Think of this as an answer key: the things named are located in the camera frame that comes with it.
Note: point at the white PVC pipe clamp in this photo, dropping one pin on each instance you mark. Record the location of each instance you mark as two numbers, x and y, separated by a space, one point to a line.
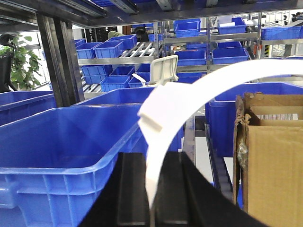
168 106

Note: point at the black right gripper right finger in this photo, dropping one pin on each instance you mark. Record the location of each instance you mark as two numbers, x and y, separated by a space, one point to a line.
186 199

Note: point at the brown cardboard box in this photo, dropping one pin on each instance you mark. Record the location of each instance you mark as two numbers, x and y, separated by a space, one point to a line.
268 158

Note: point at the blue bin behind front bin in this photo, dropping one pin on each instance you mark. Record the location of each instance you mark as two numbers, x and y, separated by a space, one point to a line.
119 96

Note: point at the blue bin at left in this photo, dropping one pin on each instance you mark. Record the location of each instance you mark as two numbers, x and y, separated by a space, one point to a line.
16 105

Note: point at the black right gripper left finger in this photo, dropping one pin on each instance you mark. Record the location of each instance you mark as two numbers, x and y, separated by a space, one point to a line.
123 200

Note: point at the blue bin behind cardboard box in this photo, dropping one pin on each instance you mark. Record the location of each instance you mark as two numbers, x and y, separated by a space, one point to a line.
221 111

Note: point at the green potted plant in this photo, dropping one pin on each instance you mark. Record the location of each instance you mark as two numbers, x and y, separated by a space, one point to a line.
25 64

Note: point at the large blue plastic bin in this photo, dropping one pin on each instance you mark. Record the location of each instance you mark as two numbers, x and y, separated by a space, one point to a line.
54 164

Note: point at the white plastic chair back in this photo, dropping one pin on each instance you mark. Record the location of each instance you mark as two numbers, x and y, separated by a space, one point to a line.
163 70

